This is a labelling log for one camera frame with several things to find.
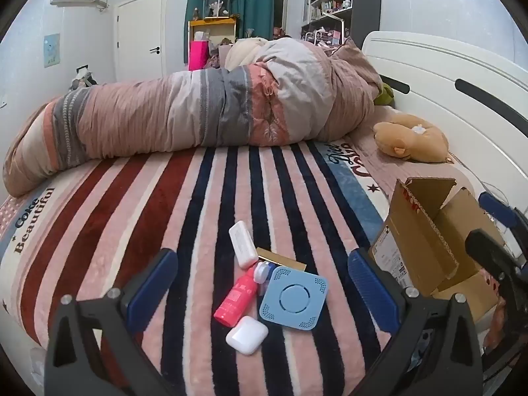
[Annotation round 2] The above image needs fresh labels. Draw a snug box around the yellow shelf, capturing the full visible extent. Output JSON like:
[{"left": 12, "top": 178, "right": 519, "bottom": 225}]
[{"left": 188, "top": 17, "right": 240, "bottom": 66}]

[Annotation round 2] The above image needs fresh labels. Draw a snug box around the white earbud case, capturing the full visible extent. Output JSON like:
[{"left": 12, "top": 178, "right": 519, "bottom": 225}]
[{"left": 225, "top": 316, "right": 269, "bottom": 355}]

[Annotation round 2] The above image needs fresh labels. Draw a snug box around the green plush toy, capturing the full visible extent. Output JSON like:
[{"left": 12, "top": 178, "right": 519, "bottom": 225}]
[{"left": 373, "top": 82, "right": 396, "bottom": 107}]

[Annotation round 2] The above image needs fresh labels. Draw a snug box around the brown plush toy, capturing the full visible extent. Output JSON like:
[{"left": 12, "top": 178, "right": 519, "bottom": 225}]
[{"left": 373, "top": 114, "right": 449, "bottom": 163}]

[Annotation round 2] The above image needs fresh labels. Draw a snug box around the dark suitcase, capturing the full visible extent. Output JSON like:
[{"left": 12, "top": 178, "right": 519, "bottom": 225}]
[{"left": 68, "top": 64, "right": 99, "bottom": 91}]

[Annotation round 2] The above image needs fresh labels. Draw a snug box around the white rectangular case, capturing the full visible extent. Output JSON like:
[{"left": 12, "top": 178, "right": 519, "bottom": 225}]
[{"left": 228, "top": 220, "right": 259, "bottom": 269}]

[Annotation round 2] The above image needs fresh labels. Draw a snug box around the brown cardboard box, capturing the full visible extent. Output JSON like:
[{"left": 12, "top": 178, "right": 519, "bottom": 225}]
[{"left": 368, "top": 177, "right": 507, "bottom": 323}]

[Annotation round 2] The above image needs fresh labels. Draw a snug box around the dark bookshelf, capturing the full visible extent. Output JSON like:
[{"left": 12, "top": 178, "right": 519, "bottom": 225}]
[{"left": 300, "top": 0, "right": 382, "bottom": 47}]

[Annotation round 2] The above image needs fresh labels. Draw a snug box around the small blue wall poster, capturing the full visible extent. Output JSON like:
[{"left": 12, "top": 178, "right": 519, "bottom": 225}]
[{"left": 43, "top": 33, "right": 61, "bottom": 68}]

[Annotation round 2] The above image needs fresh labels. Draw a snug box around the pink ribbed pillow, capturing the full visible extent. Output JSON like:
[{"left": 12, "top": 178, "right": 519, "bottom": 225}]
[{"left": 350, "top": 105, "right": 477, "bottom": 205}]

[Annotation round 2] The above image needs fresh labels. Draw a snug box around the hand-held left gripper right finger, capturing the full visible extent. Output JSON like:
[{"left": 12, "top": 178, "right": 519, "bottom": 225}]
[{"left": 347, "top": 248, "right": 483, "bottom": 396}]

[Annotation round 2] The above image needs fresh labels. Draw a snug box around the tan card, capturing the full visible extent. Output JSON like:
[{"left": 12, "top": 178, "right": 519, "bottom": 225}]
[{"left": 256, "top": 247, "right": 308, "bottom": 273}]

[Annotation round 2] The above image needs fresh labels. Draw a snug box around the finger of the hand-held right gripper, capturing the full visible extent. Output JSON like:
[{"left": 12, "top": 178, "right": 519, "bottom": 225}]
[
  {"left": 478, "top": 192, "right": 528, "bottom": 234},
  {"left": 465, "top": 228, "right": 528, "bottom": 293}
]

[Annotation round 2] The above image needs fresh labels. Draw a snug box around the cream blanket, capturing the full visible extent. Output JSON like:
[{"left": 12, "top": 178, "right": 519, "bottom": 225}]
[{"left": 225, "top": 37, "right": 270, "bottom": 69}]

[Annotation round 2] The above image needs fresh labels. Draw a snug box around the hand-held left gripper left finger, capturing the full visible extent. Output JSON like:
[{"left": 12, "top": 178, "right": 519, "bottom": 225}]
[{"left": 43, "top": 248, "right": 179, "bottom": 396}]

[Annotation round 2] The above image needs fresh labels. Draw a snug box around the striped fleece blanket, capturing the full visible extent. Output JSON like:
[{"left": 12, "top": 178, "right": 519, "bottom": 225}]
[{"left": 0, "top": 138, "right": 399, "bottom": 396}]

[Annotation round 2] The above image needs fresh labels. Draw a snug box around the small white lens case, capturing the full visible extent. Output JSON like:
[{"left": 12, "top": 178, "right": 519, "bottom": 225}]
[{"left": 253, "top": 261, "right": 274, "bottom": 284}]

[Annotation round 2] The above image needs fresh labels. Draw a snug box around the bright pink bag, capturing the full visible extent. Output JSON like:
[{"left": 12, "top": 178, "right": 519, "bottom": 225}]
[{"left": 188, "top": 40, "right": 210, "bottom": 72}]

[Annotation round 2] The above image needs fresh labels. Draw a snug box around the pink grey striped duvet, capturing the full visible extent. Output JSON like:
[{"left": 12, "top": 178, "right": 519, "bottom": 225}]
[{"left": 2, "top": 37, "right": 382, "bottom": 199}]

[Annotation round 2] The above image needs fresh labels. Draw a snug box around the white door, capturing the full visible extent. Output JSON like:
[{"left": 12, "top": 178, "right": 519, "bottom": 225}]
[{"left": 113, "top": 0, "right": 166, "bottom": 84}]

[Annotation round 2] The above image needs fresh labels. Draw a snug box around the glass display case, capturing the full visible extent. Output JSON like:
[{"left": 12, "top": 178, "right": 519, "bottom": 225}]
[{"left": 201, "top": 0, "right": 232, "bottom": 19}]

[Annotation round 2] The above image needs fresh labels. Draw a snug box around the pink plastic bottle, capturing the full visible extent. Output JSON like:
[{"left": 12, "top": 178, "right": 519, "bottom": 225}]
[{"left": 214, "top": 266, "right": 259, "bottom": 325}]

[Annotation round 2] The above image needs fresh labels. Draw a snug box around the white cable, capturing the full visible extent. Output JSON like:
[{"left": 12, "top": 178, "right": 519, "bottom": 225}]
[{"left": 470, "top": 179, "right": 509, "bottom": 209}]

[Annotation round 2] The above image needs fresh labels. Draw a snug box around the blue square device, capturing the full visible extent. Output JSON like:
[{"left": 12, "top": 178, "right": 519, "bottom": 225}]
[{"left": 258, "top": 266, "right": 329, "bottom": 333}]

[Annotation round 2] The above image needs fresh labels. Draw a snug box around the white bed headboard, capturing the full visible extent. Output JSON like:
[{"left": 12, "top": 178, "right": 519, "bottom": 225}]
[{"left": 362, "top": 31, "right": 528, "bottom": 219}]

